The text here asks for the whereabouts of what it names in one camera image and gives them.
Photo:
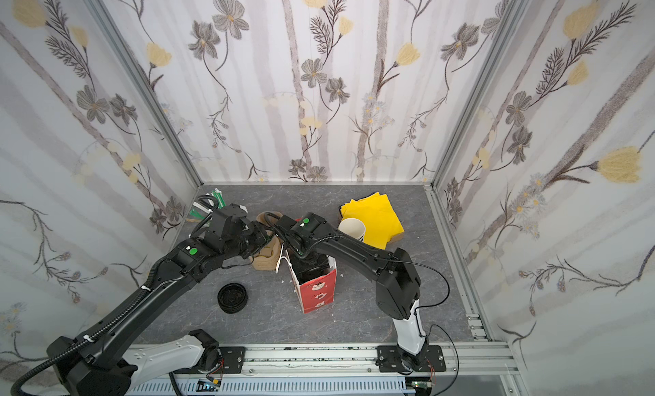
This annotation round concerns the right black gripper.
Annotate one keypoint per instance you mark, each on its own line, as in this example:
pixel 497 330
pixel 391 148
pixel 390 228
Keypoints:
pixel 311 268

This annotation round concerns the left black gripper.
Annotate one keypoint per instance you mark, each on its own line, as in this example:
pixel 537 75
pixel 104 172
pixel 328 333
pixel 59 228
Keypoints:
pixel 260 233

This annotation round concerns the red white paper bag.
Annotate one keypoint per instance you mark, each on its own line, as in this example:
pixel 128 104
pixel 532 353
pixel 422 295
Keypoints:
pixel 316 293

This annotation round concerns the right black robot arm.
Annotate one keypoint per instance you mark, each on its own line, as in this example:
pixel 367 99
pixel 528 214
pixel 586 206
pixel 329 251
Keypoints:
pixel 397 282

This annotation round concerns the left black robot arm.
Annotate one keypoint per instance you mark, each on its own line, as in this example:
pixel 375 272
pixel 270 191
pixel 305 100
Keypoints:
pixel 93 362

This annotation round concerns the brown pulp cup carrier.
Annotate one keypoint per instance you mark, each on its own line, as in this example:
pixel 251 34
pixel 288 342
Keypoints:
pixel 267 260

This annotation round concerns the stack of paper cups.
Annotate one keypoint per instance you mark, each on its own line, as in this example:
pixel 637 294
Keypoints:
pixel 353 227

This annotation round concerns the green and white straws bundle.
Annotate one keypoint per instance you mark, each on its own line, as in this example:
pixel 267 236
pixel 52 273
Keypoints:
pixel 202 207

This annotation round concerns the stack of black lids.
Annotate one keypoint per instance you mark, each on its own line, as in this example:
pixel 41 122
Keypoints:
pixel 232 298

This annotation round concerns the yellow paper napkins stack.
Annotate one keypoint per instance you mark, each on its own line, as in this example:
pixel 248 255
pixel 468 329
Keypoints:
pixel 379 218

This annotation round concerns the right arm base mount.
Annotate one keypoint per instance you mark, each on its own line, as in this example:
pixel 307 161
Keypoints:
pixel 392 359

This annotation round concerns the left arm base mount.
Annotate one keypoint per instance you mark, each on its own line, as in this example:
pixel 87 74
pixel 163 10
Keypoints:
pixel 226 360

